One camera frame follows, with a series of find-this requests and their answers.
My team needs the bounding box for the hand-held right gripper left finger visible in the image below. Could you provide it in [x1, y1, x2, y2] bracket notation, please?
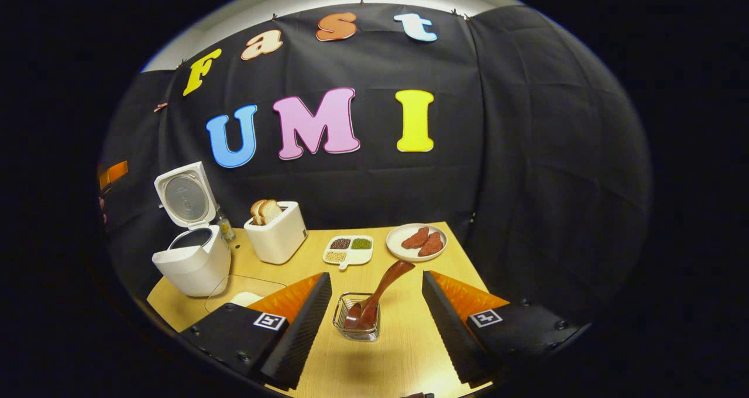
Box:
[178, 272, 332, 390]

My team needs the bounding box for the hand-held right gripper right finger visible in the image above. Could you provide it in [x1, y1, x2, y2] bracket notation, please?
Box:
[421, 270, 586, 387]

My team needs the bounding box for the metal wire chopstick holder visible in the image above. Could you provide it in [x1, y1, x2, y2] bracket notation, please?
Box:
[332, 293, 381, 341]

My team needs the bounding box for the wooden spoon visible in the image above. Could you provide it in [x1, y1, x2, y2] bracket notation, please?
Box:
[344, 260, 415, 330]

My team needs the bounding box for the white rice cooker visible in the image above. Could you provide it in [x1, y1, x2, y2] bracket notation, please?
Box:
[152, 162, 232, 297]

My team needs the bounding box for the clear glass container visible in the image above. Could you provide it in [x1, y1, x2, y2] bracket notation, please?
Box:
[205, 275, 287, 315]

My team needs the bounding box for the red meat slice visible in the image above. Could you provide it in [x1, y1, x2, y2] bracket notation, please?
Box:
[418, 232, 444, 257]
[401, 227, 430, 250]

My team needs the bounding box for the white divided bean dish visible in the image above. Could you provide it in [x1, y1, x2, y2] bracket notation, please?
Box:
[323, 235, 374, 270]

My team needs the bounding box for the white toaster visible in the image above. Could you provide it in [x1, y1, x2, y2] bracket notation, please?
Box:
[244, 201, 308, 265]

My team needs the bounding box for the white round plate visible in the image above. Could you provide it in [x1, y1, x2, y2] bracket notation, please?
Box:
[386, 223, 448, 263]

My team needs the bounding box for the small clear bottle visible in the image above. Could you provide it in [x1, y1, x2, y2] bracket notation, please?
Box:
[215, 208, 235, 242]

